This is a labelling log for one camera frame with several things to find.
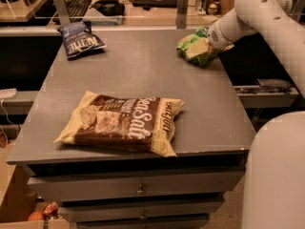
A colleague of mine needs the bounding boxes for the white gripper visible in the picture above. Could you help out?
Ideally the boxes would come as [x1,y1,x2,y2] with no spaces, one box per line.
[186,20,232,59]

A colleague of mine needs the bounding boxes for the green rice chip bag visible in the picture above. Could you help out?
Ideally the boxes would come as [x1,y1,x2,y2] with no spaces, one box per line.
[176,27,234,66]

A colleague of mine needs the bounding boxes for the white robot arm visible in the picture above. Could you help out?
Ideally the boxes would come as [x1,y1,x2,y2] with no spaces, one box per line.
[209,0,305,229]

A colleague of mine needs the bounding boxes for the brown sea salt chip bag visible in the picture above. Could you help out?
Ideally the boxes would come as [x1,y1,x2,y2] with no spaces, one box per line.
[56,92,184,157]

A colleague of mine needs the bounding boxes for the blue Kettle chip bag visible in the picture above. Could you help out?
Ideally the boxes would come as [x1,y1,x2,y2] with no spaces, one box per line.
[57,21,106,59]

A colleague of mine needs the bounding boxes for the cans on back desk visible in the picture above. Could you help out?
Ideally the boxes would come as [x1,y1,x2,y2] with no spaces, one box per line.
[195,0,220,15]

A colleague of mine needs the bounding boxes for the black laptop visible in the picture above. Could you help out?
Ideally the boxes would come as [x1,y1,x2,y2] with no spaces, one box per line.
[132,0,177,8]

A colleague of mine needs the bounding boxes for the grey drawer cabinet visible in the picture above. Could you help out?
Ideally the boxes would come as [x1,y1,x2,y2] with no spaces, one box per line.
[8,30,254,229]

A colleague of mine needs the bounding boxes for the black headphones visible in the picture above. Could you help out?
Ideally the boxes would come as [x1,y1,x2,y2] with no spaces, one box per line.
[92,0,125,16]

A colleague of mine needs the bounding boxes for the black keyboard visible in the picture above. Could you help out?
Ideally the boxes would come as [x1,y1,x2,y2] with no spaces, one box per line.
[52,0,92,25]

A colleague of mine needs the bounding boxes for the white power strip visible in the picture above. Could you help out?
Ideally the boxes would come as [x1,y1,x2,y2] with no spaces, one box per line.
[0,88,17,99]

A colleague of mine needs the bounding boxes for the red snack packet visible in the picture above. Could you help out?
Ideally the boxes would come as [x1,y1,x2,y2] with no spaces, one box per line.
[42,202,59,217]

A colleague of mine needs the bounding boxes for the orange fruit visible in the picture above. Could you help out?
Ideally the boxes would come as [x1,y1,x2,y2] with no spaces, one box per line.
[28,211,44,221]

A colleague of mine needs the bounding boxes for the grey metal rail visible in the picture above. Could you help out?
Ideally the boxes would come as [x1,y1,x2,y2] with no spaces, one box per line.
[234,79,299,108]

